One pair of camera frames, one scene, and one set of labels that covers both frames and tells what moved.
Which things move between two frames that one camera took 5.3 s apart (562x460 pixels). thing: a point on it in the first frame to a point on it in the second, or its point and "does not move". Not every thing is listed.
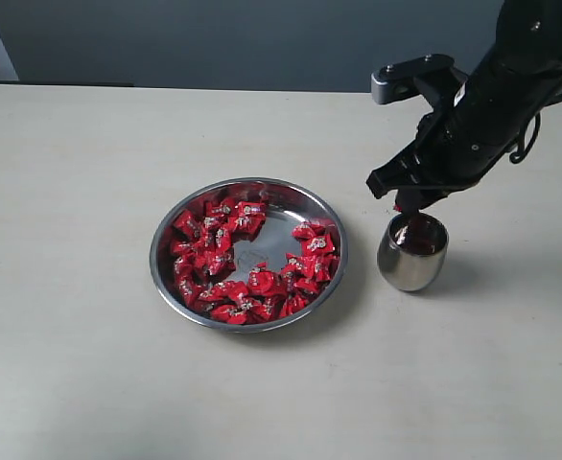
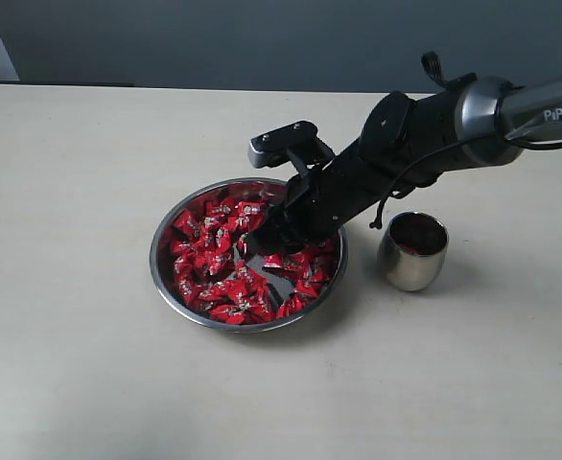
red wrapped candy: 189,223 does not move
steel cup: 411,250 does not move
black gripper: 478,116 to 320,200
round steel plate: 248,255 does not move
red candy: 263,282 to 252,290
